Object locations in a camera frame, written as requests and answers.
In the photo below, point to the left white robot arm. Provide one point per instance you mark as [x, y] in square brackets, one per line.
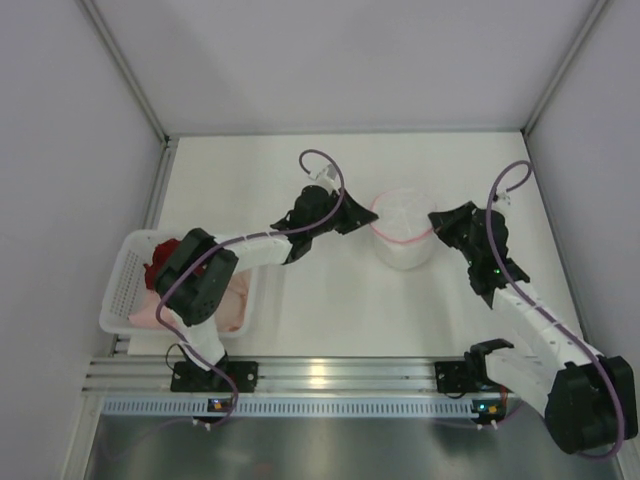
[193, 279]

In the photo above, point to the left aluminium frame post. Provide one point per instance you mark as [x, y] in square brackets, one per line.
[105, 35]

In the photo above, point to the white slotted cable duct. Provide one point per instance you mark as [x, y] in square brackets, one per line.
[343, 407]

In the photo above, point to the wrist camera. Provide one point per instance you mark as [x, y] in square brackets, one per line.
[326, 177]
[501, 200]

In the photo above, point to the red bra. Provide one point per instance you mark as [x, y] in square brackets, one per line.
[160, 257]

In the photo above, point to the aluminium frame post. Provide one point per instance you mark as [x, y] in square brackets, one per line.
[105, 35]
[579, 41]

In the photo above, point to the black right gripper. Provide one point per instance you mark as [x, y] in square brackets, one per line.
[463, 223]

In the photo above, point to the pink garment in basket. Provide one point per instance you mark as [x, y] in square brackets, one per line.
[229, 316]

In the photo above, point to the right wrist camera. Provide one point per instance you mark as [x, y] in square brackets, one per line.
[501, 200]

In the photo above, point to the aluminium mounting rail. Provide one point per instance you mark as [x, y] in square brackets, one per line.
[275, 376]

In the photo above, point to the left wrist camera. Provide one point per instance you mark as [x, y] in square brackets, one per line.
[326, 177]

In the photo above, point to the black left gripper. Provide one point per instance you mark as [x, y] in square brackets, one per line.
[342, 212]

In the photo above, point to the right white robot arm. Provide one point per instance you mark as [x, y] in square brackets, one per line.
[586, 400]

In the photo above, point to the white plastic laundry basket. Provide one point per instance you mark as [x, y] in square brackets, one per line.
[126, 290]

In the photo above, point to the white mesh laundry bag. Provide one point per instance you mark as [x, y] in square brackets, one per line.
[403, 235]

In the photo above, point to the right aluminium frame post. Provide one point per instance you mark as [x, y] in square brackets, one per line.
[579, 41]

